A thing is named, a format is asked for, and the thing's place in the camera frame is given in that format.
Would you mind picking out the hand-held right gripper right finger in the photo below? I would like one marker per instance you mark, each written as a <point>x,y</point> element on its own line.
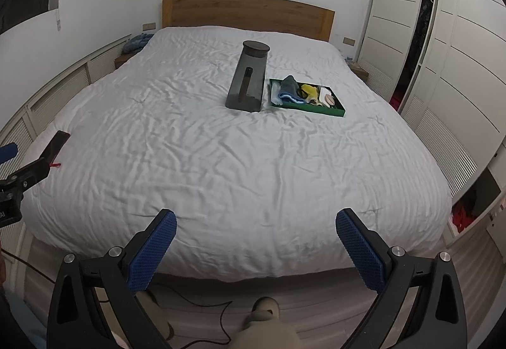
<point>361,250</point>

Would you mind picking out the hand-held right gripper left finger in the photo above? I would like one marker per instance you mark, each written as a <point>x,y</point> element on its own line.
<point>152,250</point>

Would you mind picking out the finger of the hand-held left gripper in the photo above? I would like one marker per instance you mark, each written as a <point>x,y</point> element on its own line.
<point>8,152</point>
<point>27,175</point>

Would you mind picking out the green tray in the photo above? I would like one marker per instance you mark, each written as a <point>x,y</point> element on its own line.
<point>308,108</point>

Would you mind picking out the round beige powder puff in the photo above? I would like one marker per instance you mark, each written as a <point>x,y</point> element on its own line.
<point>328,100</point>

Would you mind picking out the white towel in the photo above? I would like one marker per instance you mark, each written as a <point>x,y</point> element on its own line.
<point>325,90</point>

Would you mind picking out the yellow cloth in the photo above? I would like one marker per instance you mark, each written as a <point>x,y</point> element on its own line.
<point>310,89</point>

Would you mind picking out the blue-grey fleece towel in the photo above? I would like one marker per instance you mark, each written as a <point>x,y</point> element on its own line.
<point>288,88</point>

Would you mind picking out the red cloth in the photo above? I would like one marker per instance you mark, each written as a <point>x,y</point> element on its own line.
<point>463,218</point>

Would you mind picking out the white duvet bed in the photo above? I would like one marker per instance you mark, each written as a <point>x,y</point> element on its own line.
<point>237,183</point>

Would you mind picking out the person's right leg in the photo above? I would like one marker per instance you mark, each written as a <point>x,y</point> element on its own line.
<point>265,327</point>

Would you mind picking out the blue knitted cloth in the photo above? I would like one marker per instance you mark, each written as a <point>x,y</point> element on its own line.
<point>138,42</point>

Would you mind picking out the wooden nightstand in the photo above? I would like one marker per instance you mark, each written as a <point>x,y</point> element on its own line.
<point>359,72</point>

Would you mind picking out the grey water pitcher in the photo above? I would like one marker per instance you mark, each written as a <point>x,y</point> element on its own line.
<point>247,80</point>

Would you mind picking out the white slatted wardrobe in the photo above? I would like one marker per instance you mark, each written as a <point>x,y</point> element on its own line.
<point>454,56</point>

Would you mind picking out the wooden headboard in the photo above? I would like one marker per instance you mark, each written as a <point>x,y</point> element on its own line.
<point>249,15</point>

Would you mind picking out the white louvered wall cabinet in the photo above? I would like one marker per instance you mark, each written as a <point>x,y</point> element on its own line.
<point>59,96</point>

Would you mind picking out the wall socket plate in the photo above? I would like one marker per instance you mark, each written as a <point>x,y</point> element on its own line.
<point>349,41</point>
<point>149,26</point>

